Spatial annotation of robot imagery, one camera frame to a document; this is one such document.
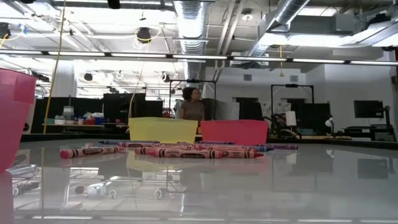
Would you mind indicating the purple crayon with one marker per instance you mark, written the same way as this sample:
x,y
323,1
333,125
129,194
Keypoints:
x,y
217,142
280,146

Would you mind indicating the person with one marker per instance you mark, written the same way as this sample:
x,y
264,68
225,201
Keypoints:
x,y
192,107

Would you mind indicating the small pink plastic bin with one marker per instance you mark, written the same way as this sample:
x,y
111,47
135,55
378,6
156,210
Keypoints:
x,y
233,132

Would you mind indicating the yellow plastic bin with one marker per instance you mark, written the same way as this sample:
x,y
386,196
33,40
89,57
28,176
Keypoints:
x,y
161,130

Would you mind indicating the long white light strip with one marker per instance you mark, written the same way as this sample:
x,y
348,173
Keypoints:
x,y
199,56

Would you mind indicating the black screen panel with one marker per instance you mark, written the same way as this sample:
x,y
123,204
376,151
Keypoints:
x,y
124,107
312,115

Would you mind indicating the white paper towel roll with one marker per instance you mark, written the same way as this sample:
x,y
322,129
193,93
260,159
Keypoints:
x,y
290,118

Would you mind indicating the blue storage box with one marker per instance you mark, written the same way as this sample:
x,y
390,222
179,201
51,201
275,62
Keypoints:
x,y
99,120

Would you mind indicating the red storage box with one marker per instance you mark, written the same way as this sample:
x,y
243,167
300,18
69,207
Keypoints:
x,y
88,122

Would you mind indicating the wide black partition panel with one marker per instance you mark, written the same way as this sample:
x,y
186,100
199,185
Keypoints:
x,y
84,109

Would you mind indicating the wooden workbench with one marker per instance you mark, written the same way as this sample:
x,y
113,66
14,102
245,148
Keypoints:
x,y
74,125

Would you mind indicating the white plastic container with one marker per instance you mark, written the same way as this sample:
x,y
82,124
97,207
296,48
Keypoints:
x,y
68,112

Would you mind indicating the white desk lamp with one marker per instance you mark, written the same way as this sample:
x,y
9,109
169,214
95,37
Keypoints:
x,y
329,122

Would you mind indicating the black desk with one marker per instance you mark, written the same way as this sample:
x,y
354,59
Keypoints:
x,y
367,130

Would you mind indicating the black computer monitor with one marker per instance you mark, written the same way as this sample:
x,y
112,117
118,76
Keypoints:
x,y
368,109

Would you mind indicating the large pink plastic tray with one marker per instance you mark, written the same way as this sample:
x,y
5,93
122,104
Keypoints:
x,y
14,124

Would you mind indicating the black ceiling device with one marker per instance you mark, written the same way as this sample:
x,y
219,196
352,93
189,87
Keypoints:
x,y
3,30

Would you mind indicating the ribbed silver ventilation duct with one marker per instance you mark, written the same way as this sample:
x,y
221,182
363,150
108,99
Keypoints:
x,y
191,46

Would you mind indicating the black ceiling dome camera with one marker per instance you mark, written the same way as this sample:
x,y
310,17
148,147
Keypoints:
x,y
144,34

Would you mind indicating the smooth silver ventilation duct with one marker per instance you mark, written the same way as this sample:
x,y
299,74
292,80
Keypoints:
x,y
280,18

